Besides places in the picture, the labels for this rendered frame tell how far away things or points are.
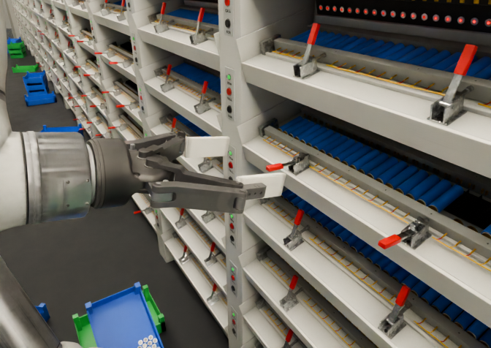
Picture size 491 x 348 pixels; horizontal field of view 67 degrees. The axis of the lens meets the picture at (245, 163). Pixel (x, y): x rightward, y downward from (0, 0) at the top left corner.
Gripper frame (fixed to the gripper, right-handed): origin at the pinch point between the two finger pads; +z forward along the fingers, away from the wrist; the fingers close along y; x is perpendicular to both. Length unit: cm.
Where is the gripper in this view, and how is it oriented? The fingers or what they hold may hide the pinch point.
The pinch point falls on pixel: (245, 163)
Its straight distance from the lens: 50.3
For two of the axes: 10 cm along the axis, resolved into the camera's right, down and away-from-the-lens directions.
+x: 1.8, -9.2, -3.4
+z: 8.2, -0.5, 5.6
